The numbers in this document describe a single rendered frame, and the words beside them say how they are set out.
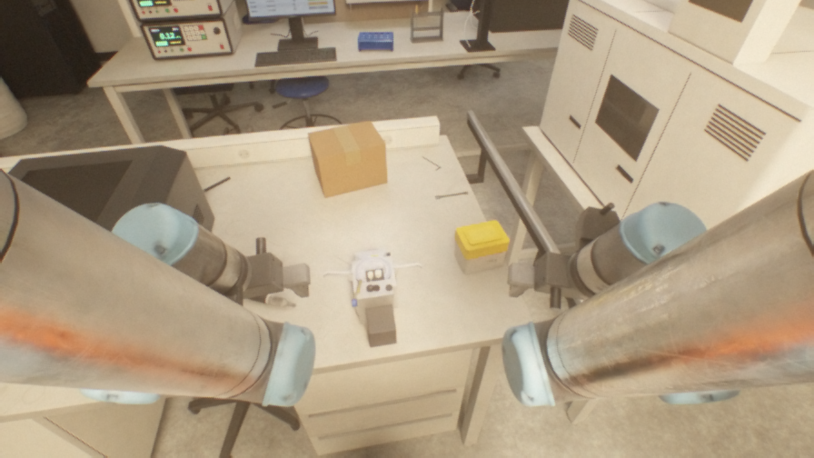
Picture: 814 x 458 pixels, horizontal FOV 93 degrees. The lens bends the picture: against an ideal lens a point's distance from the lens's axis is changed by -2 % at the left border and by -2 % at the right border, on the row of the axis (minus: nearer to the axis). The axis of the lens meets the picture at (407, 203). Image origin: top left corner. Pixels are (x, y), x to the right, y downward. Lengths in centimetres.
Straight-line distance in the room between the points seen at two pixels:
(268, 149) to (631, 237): 128
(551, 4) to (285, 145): 200
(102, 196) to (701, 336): 105
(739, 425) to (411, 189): 168
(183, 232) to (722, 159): 100
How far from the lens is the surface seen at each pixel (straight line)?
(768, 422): 238
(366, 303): 92
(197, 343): 28
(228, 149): 155
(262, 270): 60
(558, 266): 60
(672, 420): 215
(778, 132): 99
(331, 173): 128
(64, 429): 146
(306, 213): 130
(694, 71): 111
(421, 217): 124
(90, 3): 589
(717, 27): 109
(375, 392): 124
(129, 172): 113
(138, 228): 48
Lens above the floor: 175
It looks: 41 degrees down
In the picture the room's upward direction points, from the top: straight up
